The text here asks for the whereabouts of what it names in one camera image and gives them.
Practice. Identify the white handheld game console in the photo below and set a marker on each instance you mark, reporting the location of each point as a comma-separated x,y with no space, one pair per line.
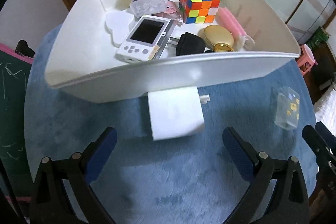
147,40

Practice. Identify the white cloud-shaped piece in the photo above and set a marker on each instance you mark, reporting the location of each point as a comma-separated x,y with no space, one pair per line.
119,25

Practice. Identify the white quilted bedding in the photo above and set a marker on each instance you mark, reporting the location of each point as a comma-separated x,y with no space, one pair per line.
324,110

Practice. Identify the white power adapter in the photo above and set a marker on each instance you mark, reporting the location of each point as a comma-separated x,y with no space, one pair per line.
176,113

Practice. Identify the gold round compact mirror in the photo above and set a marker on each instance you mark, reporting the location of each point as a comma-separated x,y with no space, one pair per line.
214,34

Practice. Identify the blue fuzzy table cloth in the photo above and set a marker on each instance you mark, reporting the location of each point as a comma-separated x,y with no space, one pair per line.
184,180

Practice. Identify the green chalkboard pink frame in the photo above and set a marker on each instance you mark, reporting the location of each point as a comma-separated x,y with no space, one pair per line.
15,71

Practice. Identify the pink hair roller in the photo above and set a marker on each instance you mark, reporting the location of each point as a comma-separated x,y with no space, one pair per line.
242,41

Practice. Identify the pink plastic stool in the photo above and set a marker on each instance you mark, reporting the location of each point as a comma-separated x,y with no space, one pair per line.
306,60

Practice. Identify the black knob on chalkboard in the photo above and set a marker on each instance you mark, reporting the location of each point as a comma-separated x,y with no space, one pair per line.
23,49

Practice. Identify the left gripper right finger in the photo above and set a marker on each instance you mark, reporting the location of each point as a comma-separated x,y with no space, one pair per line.
253,166

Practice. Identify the green snack bag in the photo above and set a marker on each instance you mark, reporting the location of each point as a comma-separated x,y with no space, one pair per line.
319,37

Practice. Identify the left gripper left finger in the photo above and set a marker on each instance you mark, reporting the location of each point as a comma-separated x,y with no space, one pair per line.
89,164

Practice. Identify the clear case yellow stickers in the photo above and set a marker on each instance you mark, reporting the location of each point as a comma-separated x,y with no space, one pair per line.
287,104

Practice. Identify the colourful rubik's cube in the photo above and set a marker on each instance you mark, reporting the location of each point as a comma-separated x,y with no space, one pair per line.
199,11

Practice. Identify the pink round face toy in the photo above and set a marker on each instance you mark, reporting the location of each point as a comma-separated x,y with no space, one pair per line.
172,12

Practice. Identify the clear box with label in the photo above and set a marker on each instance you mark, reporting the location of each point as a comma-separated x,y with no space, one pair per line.
147,7

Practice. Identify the black power adapter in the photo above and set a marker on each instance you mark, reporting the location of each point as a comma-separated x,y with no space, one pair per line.
188,44

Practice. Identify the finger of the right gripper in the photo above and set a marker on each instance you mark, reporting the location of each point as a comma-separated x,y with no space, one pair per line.
326,135
325,159

